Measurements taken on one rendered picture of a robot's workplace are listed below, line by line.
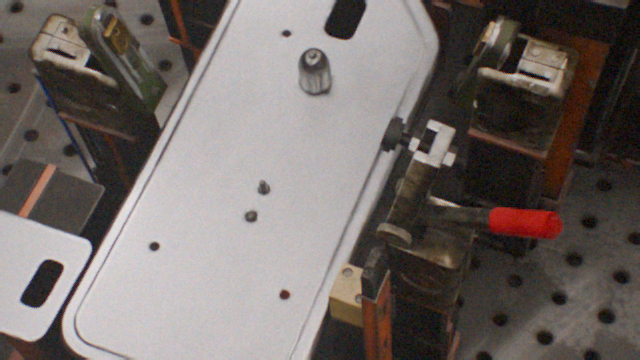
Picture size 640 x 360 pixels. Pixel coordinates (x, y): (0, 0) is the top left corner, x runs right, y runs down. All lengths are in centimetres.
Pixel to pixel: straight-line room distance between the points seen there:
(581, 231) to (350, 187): 40
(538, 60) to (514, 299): 38
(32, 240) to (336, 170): 28
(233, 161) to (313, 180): 8
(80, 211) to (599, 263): 59
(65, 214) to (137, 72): 15
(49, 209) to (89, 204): 4
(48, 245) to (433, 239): 35
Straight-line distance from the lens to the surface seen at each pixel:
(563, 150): 137
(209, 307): 113
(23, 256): 118
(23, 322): 116
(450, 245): 108
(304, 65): 117
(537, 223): 99
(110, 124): 128
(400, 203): 102
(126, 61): 118
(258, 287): 113
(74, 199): 121
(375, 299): 95
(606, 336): 144
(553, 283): 145
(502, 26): 112
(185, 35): 137
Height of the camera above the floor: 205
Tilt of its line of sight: 65 degrees down
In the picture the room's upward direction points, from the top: 7 degrees counter-clockwise
